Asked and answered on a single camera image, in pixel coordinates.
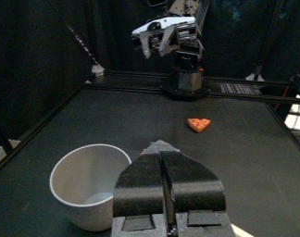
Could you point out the orange heart-shaped chip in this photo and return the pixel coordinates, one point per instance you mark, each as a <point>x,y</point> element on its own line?
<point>199,124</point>

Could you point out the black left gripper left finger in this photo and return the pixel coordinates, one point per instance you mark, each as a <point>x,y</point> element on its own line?
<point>139,185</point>

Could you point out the striped vent plate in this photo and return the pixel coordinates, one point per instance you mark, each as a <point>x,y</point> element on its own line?
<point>239,89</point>

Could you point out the grey bowl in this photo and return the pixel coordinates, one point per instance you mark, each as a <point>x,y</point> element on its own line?
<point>85,182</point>

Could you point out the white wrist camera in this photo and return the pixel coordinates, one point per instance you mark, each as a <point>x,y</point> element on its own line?
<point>165,24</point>

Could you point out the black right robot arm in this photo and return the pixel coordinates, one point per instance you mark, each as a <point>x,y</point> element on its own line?
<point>189,77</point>

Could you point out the black table edge rail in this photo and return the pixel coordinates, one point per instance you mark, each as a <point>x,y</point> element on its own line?
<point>128,88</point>

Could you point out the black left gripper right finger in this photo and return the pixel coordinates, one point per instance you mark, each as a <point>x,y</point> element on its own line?
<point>193,188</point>

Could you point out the black frame post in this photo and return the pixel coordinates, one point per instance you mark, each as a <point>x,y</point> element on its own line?
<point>270,34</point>

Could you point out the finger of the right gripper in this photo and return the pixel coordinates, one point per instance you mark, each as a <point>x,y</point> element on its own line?
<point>145,43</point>
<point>168,41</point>

